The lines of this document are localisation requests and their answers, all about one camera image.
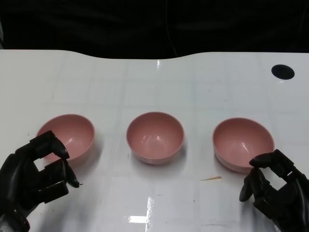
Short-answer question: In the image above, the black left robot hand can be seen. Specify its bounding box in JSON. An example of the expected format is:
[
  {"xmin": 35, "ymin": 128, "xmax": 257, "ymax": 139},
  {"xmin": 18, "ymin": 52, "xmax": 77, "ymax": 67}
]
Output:
[{"xmin": 0, "ymin": 130, "xmax": 80, "ymax": 232}]

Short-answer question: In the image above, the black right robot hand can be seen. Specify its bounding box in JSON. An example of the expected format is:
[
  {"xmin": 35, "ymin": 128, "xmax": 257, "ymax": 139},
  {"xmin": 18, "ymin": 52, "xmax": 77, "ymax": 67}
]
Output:
[{"xmin": 239, "ymin": 149, "xmax": 309, "ymax": 232}]

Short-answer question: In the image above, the pink plastic bowl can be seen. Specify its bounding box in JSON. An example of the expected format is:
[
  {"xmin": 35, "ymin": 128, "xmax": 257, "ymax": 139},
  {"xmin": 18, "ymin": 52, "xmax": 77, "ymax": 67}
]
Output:
[
  {"xmin": 126, "ymin": 111, "xmax": 185, "ymax": 165},
  {"xmin": 35, "ymin": 114, "xmax": 96, "ymax": 167},
  {"xmin": 212, "ymin": 117, "xmax": 275, "ymax": 174}
]

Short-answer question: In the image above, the black round table grommet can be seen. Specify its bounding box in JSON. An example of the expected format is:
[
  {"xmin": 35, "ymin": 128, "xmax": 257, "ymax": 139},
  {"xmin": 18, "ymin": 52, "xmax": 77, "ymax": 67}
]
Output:
[{"xmin": 271, "ymin": 64, "xmax": 295, "ymax": 79}]

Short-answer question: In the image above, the black backdrop cloth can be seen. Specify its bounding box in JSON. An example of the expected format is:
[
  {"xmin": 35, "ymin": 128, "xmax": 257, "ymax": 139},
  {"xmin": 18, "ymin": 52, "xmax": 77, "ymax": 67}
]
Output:
[{"xmin": 0, "ymin": 0, "xmax": 309, "ymax": 58}]

